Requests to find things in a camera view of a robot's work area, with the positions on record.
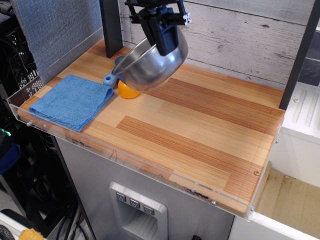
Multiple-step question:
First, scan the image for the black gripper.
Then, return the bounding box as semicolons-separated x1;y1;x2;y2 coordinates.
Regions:
124;0;192;56

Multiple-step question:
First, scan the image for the stainless steel bowl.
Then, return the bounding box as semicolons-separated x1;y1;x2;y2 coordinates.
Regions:
111;28;188;92

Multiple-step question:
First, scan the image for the blue folded cloth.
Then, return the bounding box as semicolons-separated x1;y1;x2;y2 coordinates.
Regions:
29;74;115;132

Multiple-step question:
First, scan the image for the orange toy carrot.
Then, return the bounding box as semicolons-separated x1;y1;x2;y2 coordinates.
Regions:
117;80;140;99

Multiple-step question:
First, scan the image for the blue fabric panel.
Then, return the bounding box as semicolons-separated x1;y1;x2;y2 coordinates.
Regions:
11;0;103;84

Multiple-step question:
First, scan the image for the black plastic crate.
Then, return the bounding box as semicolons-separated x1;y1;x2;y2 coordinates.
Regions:
0;9;41;96

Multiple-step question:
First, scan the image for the clear acrylic table guard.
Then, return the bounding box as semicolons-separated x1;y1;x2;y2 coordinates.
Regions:
6;26;282;223

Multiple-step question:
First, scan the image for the grey toy fridge cabinet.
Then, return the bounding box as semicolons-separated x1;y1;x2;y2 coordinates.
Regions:
57;139;234;240

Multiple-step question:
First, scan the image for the grey ice dispenser panel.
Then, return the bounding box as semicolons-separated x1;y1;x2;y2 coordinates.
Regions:
109;181;169;240

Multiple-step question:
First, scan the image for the white toy sink unit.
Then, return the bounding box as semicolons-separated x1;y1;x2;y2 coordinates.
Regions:
229;82;320;240

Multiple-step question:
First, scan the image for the yellow object bottom left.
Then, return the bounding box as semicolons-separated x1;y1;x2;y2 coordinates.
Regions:
18;228;45;240

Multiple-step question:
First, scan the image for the black vertical post left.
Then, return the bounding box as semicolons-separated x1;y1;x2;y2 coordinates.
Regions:
99;0;123;58

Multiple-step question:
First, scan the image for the black vertical post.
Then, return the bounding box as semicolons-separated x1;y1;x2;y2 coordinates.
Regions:
99;0;123;58
279;0;320;110

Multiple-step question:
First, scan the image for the blue handled measuring spoon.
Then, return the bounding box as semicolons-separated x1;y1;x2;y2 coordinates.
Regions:
102;55;125;88

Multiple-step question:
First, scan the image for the black vertical post right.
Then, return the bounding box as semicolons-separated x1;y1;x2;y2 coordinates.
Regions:
279;0;320;110

